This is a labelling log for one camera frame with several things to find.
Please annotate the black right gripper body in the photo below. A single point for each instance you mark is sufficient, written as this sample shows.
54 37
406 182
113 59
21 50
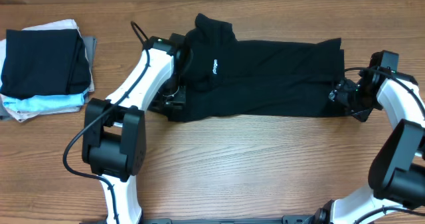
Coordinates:
360 101

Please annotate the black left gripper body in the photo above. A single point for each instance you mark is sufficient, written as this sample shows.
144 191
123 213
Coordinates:
172 95

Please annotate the black polo shirt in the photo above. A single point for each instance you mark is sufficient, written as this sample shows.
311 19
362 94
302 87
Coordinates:
229 77

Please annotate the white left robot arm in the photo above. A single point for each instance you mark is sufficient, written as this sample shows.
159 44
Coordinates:
114 144

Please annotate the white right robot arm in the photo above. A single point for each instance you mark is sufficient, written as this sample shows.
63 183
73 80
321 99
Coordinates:
395 183

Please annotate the folded light blue shirt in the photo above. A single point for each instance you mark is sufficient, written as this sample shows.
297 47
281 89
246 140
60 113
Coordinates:
39 103

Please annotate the folded black shirt on stack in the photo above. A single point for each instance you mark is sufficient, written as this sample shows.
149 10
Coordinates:
49 62

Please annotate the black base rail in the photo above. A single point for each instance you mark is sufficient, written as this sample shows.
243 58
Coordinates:
286 219

